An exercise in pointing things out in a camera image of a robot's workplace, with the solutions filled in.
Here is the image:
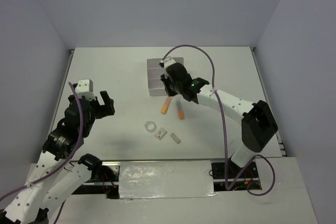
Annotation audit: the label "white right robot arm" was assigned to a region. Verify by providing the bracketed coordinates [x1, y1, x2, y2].
[160, 58, 278, 177]

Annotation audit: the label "white red staple box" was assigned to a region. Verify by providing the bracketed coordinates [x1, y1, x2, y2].
[155, 128, 167, 140]

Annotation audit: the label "white eraser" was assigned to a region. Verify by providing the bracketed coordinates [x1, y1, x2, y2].
[170, 133, 181, 144]

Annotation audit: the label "pink yellow highlighter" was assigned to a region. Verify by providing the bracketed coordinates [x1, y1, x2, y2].
[161, 96, 172, 114]

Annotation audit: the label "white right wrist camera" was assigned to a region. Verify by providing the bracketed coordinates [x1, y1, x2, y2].
[159, 57, 176, 69]

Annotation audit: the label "white divided container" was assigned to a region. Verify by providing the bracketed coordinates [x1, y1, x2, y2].
[146, 58, 167, 97]
[164, 56, 184, 64]

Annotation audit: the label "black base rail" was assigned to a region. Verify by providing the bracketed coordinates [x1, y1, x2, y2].
[68, 157, 263, 199]

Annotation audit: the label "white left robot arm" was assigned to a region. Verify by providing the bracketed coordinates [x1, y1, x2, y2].
[1, 91, 117, 223]

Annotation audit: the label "silver foil cover plate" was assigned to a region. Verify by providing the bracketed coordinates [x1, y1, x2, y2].
[119, 161, 216, 199]

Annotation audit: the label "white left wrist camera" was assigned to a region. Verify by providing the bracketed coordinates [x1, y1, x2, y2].
[75, 79, 95, 100]

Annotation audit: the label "orange highlighter clear cap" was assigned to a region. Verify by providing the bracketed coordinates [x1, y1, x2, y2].
[176, 100, 185, 120]

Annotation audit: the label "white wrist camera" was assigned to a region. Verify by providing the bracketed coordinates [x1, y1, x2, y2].
[75, 79, 95, 100]
[159, 57, 176, 69]

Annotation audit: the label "clear tape roll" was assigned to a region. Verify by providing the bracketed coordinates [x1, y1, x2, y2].
[144, 121, 156, 133]

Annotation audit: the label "white left divided container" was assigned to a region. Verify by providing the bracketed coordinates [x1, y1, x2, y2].
[146, 58, 167, 97]

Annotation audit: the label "white right divided container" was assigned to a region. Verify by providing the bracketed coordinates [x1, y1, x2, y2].
[164, 56, 184, 64]

